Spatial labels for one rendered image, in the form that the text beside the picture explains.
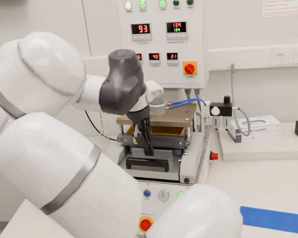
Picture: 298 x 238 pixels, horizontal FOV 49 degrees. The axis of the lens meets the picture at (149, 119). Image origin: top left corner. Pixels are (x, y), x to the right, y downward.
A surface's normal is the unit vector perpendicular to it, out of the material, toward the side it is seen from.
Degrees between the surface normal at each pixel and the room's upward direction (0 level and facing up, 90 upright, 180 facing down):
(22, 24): 90
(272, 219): 0
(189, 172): 40
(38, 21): 90
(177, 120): 0
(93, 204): 71
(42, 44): 34
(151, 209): 65
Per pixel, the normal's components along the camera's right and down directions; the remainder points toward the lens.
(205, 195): -0.36, -0.73
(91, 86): -0.29, -0.47
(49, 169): 0.33, -0.11
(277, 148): -0.09, -0.91
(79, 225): -0.24, 0.48
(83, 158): 0.56, -0.46
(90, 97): -0.35, 0.12
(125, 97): 0.47, 0.22
